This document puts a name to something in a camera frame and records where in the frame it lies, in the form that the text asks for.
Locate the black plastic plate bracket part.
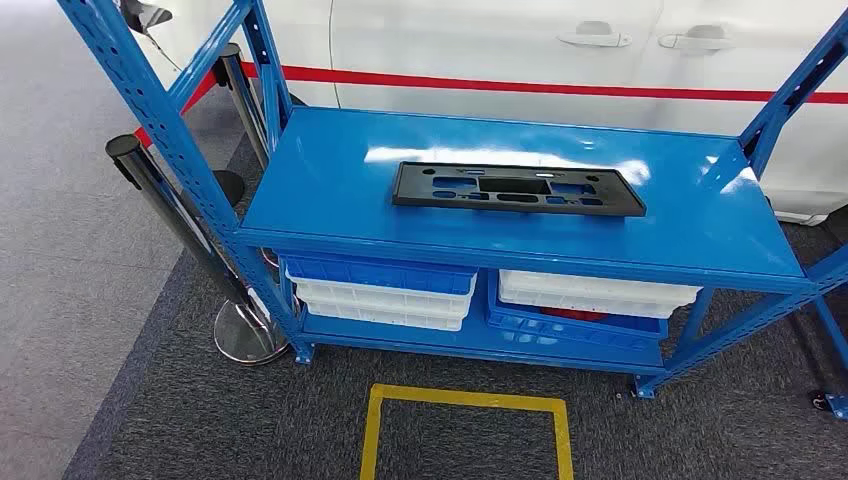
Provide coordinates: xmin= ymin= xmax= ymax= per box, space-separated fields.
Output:
xmin=390 ymin=160 xmax=648 ymax=219

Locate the blue plastic bin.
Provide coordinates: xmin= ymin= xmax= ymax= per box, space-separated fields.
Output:
xmin=283 ymin=254 xmax=478 ymax=297
xmin=486 ymin=274 xmax=669 ymax=352

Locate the white plastic bin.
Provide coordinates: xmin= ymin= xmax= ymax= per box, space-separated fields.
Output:
xmin=286 ymin=268 xmax=477 ymax=318
xmin=498 ymin=269 xmax=704 ymax=307
xmin=301 ymin=301 xmax=465 ymax=333
xmin=500 ymin=291 xmax=678 ymax=321

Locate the red item in bin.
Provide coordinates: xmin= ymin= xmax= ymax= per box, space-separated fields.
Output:
xmin=539 ymin=305 xmax=611 ymax=324

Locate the long red barrier belt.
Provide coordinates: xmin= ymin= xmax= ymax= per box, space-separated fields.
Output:
xmin=238 ymin=60 xmax=848 ymax=106

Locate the white car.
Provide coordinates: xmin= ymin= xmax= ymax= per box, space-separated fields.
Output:
xmin=121 ymin=0 xmax=848 ymax=227

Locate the short red barrier belt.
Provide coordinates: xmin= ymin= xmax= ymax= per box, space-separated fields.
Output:
xmin=132 ymin=66 xmax=220 ymax=148

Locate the chrome stanchion post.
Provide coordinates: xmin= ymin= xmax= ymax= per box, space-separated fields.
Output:
xmin=210 ymin=42 xmax=281 ymax=270
xmin=104 ymin=134 xmax=291 ymax=367

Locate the white car door handle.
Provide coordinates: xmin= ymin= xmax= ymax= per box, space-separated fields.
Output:
xmin=556 ymin=21 xmax=634 ymax=49
xmin=657 ymin=25 xmax=737 ymax=53

